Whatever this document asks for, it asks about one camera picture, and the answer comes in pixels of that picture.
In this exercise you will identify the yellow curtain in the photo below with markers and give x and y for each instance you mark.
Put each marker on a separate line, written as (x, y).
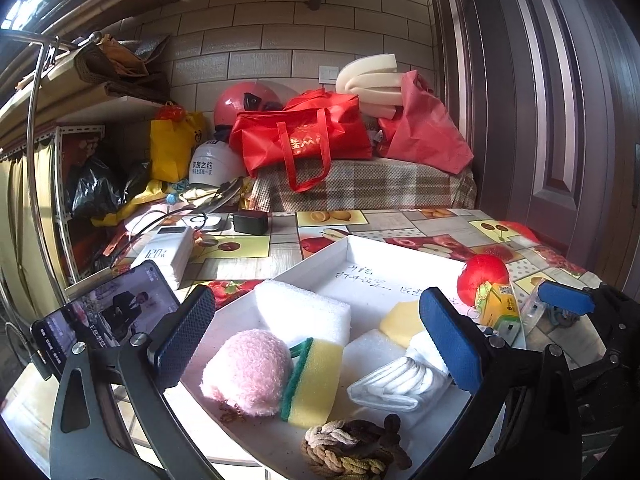
(20, 220)

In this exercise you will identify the white power bank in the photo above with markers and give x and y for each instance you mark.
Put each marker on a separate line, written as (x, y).
(165, 255)

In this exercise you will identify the white wall socket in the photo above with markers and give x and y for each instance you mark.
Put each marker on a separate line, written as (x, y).
(329, 74)

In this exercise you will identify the white metal shelf rack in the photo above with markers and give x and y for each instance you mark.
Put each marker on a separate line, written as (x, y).
(80, 131)

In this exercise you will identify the red cloth bag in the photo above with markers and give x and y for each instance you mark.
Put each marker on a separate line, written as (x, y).
(425, 130)

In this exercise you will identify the pink helmet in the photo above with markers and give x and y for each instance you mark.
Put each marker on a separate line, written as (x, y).
(235, 102)

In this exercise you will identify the white round charger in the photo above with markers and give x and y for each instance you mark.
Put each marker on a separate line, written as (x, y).
(210, 223)

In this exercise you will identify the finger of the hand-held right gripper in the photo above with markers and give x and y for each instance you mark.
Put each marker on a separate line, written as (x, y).
(615, 375)
(565, 297)

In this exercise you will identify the white tray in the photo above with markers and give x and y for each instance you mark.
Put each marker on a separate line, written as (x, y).
(380, 270)

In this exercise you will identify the yellow bag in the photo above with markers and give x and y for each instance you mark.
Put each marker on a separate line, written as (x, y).
(170, 145)

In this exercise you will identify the green and yellow sponge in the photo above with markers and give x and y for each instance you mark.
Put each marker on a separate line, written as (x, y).
(315, 385)

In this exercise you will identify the red tote bag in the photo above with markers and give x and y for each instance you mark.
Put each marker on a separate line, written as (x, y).
(310, 135)

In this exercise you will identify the clear plastic packet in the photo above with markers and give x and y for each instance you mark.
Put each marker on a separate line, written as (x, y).
(532, 307)

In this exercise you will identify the black smartphone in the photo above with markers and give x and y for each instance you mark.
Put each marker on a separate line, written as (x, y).
(100, 310)

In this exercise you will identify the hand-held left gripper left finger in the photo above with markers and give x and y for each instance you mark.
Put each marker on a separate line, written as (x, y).
(185, 335)

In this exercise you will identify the wooden board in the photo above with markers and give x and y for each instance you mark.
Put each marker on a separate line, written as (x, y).
(50, 105)

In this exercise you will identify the black plastic bag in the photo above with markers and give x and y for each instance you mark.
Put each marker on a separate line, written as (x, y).
(95, 190)

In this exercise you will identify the brown door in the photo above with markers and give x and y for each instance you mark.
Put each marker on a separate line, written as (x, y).
(550, 110)

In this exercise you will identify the pink plush toy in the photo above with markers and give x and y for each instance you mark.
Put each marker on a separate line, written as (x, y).
(245, 370)

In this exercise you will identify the thick white foam block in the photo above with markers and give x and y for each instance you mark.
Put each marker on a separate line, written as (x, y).
(300, 305)

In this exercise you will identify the red plush ball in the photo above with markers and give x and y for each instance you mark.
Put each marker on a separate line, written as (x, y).
(480, 275)

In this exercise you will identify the cream foam roll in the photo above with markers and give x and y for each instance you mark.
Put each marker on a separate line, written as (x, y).
(370, 80)

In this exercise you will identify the brown paper bags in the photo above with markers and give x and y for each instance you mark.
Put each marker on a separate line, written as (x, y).
(125, 75)

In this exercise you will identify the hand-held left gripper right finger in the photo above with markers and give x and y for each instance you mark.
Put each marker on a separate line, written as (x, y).
(450, 340)

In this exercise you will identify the white helmet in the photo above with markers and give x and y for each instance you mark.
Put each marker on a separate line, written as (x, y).
(212, 165)

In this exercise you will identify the plain yellow sponge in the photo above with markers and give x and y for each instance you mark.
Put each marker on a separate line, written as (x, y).
(400, 322)

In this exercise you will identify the thin white foam piece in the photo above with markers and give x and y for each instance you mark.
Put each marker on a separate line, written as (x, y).
(372, 350)

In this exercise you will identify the yellow green packet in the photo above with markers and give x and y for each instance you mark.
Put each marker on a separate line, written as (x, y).
(502, 305)

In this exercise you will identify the white towel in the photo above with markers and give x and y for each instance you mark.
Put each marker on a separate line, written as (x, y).
(400, 380)

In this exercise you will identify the plaid covered bench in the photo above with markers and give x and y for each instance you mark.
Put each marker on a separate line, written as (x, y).
(375, 185)

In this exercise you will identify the black power adapter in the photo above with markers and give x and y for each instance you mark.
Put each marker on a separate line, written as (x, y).
(250, 222)

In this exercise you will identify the chrome tube rack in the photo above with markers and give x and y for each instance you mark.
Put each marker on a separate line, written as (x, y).
(30, 130)

